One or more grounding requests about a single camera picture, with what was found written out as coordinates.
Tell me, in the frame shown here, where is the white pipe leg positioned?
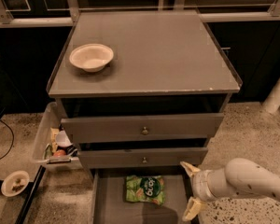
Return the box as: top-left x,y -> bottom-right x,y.
263,78 -> 280,114

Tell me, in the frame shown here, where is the white bowl on floor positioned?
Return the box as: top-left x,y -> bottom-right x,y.
1,171 -> 30,197

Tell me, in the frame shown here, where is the grey top drawer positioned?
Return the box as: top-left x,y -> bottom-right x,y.
61,113 -> 223,143

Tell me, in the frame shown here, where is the white cup in bin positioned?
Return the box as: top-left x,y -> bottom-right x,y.
55,131 -> 72,147

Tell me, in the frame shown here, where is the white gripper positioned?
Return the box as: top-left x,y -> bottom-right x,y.
180,161 -> 217,222

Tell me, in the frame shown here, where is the clear plastic storage bin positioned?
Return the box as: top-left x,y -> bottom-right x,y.
31,102 -> 82,172

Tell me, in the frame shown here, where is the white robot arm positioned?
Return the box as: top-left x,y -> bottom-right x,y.
180,158 -> 280,221

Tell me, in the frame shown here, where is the grey drawer cabinet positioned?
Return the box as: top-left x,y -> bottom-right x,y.
46,10 -> 243,224

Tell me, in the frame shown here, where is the metal railing frame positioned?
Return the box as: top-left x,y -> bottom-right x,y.
0,0 -> 280,27

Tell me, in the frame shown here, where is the grey middle drawer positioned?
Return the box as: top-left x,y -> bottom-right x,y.
78,147 -> 208,169

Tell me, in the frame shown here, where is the white bowl on counter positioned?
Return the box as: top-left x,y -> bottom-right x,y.
69,44 -> 114,73

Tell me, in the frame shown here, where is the green rice chip bag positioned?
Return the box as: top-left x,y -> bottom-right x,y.
125,175 -> 165,205

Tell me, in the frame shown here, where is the red item in bin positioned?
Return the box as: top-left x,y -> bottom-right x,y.
53,149 -> 66,157

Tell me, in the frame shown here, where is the black cable on floor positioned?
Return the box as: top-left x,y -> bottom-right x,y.
0,115 -> 15,165

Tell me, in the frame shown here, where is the grey bottom drawer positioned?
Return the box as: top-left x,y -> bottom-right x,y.
91,166 -> 202,224

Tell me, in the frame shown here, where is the grey drawer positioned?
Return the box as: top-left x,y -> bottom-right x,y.
78,147 -> 208,169
61,113 -> 223,143
91,166 -> 202,224

